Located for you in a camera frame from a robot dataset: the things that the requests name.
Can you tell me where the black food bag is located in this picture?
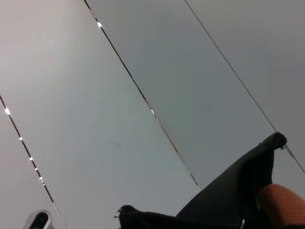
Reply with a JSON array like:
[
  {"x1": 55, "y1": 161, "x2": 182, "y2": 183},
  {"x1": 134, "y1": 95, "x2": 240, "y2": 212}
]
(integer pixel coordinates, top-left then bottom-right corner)
[{"x1": 113, "y1": 131, "x2": 305, "y2": 229}]

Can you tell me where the orange bag strap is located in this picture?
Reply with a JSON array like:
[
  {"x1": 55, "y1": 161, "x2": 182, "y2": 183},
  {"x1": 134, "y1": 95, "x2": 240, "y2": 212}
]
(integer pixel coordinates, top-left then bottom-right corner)
[{"x1": 256, "y1": 183, "x2": 305, "y2": 227}]

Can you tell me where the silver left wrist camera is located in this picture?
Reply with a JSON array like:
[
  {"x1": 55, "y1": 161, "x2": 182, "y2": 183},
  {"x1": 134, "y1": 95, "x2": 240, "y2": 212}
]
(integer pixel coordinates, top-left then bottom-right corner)
[{"x1": 23, "y1": 209, "x2": 54, "y2": 229}]

